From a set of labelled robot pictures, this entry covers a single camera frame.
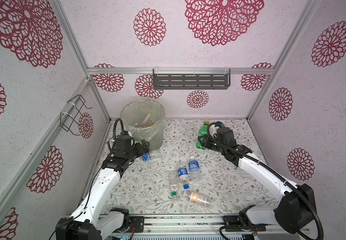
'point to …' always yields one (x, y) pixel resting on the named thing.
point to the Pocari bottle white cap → (194, 169)
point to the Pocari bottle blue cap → (182, 173)
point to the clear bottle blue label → (152, 154)
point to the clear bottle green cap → (173, 180)
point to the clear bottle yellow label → (197, 199)
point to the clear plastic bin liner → (143, 116)
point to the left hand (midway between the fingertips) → (144, 147)
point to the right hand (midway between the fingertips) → (200, 137)
